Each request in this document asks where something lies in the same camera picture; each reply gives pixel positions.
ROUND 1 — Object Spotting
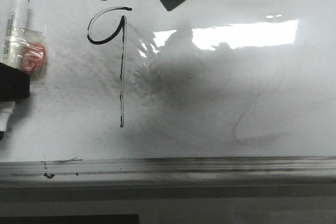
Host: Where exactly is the white black whiteboard marker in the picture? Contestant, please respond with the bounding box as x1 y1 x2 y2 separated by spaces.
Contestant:
1 0 30 138

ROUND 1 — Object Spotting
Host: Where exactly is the red magnet taped to marker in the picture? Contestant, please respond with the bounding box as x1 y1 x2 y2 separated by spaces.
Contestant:
15 28 47 81

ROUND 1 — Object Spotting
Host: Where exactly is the white whiteboard surface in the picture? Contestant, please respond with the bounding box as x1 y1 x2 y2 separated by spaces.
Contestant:
1 0 335 162

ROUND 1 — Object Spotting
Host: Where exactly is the aluminium whiteboard frame rail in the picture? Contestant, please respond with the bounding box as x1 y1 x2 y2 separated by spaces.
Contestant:
1 156 335 187

